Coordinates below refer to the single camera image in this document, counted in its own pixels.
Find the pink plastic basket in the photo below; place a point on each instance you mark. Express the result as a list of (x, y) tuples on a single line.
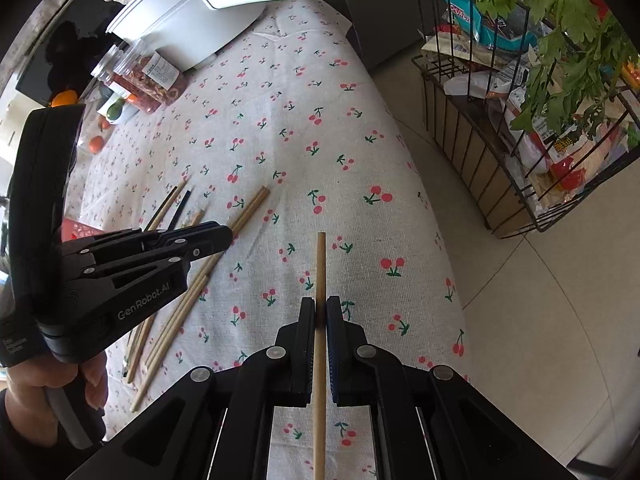
[(80, 230)]

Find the small orange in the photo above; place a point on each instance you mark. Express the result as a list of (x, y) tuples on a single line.
[(96, 144), (104, 123)]

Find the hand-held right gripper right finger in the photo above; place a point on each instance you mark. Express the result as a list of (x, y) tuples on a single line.
[(334, 355)]

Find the dark green pumpkin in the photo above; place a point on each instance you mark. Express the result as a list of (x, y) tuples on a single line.
[(105, 92)]

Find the white electric pot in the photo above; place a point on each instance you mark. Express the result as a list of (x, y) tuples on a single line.
[(165, 20)]

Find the black chopstick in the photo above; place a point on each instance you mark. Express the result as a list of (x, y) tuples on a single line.
[(161, 207), (181, 209)]

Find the white plastic bag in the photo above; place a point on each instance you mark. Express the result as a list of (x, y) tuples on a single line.
[(465, 85)]

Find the tall jar red contents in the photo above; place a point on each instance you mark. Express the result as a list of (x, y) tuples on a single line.
[(160, 80)]

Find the large orange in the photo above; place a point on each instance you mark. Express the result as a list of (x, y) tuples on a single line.
[(64, 98)]

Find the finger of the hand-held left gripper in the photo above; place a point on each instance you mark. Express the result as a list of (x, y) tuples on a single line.
[(120, 242), (150, 285)]

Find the pile of snack packets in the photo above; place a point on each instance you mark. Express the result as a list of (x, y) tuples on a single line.
[(560, 160)]

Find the green leafy plant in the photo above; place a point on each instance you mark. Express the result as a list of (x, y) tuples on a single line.
[(560, 35)]

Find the person's left hand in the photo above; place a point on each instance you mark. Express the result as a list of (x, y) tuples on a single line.
[(55, 372)]

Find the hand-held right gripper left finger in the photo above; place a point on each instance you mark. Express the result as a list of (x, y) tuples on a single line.
[(309, 355)]

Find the person's left forearm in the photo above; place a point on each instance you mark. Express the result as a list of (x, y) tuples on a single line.
[(25, 435)]

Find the blue snack packet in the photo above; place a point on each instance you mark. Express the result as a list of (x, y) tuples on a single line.
[(470, 15)]

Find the short jar dried rings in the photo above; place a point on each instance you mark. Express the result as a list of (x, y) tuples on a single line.
[(135, 97)]

